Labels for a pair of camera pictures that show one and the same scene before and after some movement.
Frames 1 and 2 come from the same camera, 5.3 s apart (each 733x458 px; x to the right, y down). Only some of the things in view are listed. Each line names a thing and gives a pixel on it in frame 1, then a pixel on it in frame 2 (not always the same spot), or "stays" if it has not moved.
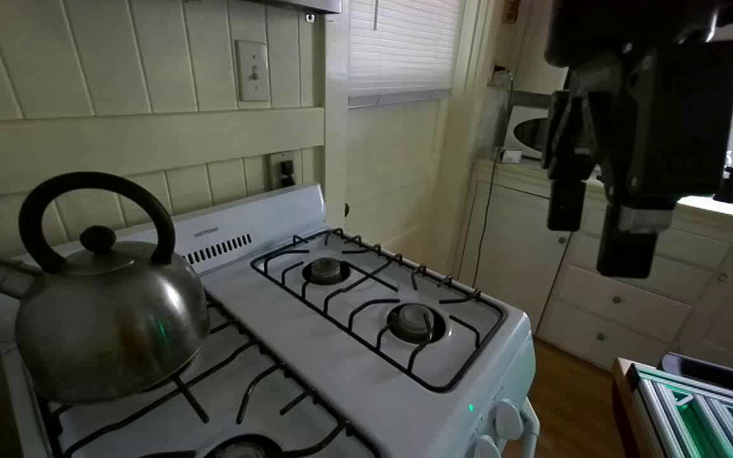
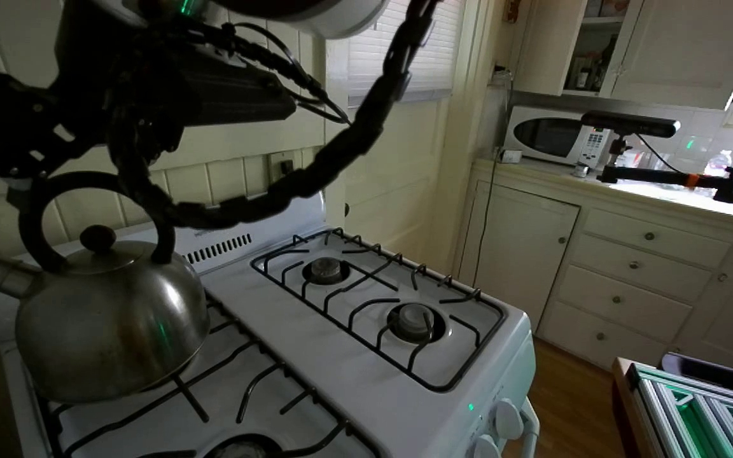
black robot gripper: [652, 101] -> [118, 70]
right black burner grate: [414, 320] stays
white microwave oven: [525, 130] stays
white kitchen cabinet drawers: [707, 295] stays
